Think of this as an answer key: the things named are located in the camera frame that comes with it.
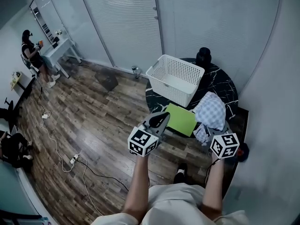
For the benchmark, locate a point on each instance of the green folder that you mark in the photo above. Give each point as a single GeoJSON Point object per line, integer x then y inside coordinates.
{"type": "Point", "coordinates": [181, 119]}

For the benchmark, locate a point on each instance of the blue checked clothes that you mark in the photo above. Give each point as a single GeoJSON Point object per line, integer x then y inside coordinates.
{"type": "Point", "coordinates": [211, 111]}

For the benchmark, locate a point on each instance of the dark bag with orange patch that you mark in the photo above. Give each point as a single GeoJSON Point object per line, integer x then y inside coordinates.
{"type": "Point", "coordinates": [242, 152]}

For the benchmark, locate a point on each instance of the white window blind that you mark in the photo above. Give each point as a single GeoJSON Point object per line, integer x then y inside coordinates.
{"type": "Point", "coordinates": [122, 20]}

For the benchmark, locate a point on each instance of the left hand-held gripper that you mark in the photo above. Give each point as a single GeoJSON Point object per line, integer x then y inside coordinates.
{"type": "Point", "coordinates": [143, 142]}

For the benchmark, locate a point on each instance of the black desk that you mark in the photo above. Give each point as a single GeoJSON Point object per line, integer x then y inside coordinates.
{"type": "Point", "coordinates": [23, 95]}

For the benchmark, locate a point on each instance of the person's cream shirt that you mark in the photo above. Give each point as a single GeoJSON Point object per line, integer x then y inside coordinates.
{"type": "Point", "coordinates": [173, 205]}

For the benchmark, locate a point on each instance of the person's right forearm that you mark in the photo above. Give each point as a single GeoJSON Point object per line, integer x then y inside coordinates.
{"type": "Point", "coordinates": [213, 186]}

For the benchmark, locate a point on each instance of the white power strip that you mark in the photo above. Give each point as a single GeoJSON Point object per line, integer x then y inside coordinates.
{"type": "Point", "coordinates": [74, 159]}

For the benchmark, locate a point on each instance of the white plastic laundry basket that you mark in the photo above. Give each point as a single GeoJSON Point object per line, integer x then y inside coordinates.
{"type": "Point", "coordinates": [173, 83]}

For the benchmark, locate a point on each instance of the yellow-green small tray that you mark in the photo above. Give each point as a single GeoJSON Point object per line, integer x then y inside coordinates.
{"type": "Point", "coordinates": [16, 81]}

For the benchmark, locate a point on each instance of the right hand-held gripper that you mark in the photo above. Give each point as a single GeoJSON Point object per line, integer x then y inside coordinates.
{"type": "Point", "coordinates": [225, 145]}

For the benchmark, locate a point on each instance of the tall framed wall mirror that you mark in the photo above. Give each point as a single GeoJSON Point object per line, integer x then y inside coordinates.
{"type": "Point", "coordinates": [42, 22]}

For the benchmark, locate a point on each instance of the black bottle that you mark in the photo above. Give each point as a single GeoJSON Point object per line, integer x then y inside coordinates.
{"type": "Point", "coordinates": [204, 57]}

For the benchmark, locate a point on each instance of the clear water bottle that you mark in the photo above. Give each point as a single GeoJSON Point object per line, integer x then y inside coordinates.
{"type": "Point", "coordinates": [136, 72]}

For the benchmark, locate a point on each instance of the person's left forearm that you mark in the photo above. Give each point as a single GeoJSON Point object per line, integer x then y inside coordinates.
{"type": "Point", "coordinates": [138, 186]}

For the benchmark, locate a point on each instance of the round black marble table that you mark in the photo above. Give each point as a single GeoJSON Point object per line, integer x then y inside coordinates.
{"type": "Point", "coordinates": [218, 83]}

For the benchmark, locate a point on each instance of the black square plastic part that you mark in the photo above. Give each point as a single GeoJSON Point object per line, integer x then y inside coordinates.
{"type": "Point", "coordinates": [106, 81]}

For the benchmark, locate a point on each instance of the person's black shoe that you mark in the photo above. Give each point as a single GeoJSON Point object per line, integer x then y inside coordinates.
{"type": "Point", "coordinates": [180, 174]}

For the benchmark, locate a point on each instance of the white power adapter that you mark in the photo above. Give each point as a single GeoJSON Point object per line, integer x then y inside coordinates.
{"type": "Point", "coordinates": [46, 115]}

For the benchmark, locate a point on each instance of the small white flower pot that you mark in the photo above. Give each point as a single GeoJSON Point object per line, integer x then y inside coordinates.
{"type": "Point", "coordinates": [59, 32]}

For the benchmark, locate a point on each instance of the white desk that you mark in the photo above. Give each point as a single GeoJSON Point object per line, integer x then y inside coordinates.
{"type": "Point", "coordinates": [58, 50]}

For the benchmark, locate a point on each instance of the black office chair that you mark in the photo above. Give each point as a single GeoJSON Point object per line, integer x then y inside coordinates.
{"type": "Point", "coordinates": [8, 103]}

